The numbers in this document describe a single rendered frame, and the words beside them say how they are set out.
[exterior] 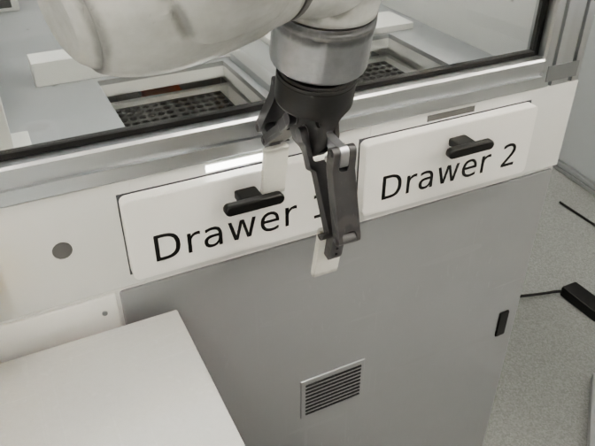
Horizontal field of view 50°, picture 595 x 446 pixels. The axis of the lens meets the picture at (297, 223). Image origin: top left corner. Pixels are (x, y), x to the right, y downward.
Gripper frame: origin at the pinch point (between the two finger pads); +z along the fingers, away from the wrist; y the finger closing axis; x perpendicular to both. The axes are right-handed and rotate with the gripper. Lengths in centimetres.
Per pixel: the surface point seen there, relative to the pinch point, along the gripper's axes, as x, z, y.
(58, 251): 25.0, 4.4, 9.1
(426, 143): -23.3, 0.7, 8.1
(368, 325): -17.7, 32.5, 3.2
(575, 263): -131, 100, 38
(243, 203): 4.6, -0.2, 4.9
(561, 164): -173, 106, 86
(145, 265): 16.1, 7.7, 6.7
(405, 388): -27, 52, -1
